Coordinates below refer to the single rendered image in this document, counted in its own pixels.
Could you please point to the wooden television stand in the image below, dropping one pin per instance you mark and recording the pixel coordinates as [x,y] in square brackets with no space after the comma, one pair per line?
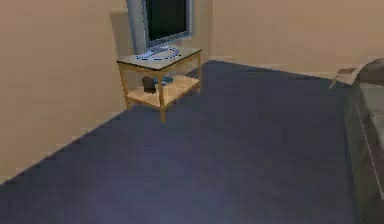
[160,96]

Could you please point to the blue flat object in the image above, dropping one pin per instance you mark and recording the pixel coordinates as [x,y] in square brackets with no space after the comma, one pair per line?
[165,80]

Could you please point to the black box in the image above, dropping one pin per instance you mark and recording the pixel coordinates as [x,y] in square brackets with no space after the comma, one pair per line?
[148,84]

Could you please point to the silver television set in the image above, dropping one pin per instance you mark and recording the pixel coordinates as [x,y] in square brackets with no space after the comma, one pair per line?
[166,20]

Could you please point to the beige side table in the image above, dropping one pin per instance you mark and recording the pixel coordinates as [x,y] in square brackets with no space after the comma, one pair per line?
[345,76]

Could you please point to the grey sofa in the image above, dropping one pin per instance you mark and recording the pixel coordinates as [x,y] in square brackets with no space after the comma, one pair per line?
[366,133]

